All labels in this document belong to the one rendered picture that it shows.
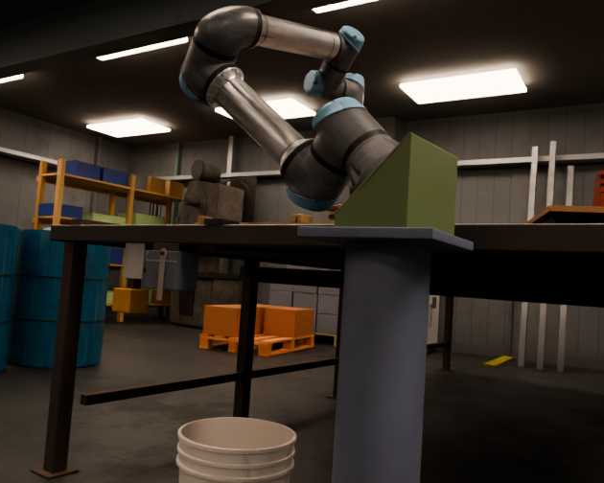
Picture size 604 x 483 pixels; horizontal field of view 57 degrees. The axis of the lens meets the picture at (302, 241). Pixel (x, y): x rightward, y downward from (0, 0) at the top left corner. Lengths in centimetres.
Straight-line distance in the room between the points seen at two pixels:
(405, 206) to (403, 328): 22
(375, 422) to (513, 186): 640
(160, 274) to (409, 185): 99
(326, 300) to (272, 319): 98
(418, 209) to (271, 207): 768
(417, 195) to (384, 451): 47
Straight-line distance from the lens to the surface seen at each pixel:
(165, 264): 180
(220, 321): 586
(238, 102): 138
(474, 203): 742
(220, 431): 166
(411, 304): 107
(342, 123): 118
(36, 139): 991
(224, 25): 141
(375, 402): 107
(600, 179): 223
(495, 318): 727
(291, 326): 610
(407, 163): 104
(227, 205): 799
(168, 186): 916
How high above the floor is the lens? 77
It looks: 4 degrees up
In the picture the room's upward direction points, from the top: 4 degrees clockwise
